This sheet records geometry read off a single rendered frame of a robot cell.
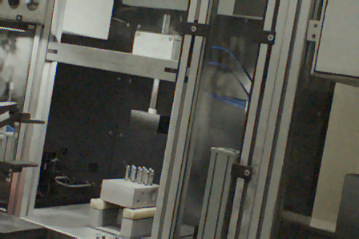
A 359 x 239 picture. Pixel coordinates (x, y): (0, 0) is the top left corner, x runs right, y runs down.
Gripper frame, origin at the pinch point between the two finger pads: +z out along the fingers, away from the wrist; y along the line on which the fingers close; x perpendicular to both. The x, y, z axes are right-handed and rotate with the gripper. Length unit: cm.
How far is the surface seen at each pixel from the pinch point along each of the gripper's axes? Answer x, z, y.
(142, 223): -6.6, 36.1, -17.8
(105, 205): 3.4, 34.1, -15.8
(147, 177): -3.4, 40.1, -7.5
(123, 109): 25, 64, 6
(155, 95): -0.7, 41.6, 12.4
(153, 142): 12, 64, -1
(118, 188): -0.4, 33.1, -10.7
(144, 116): -0.1, 39.4, 7.0
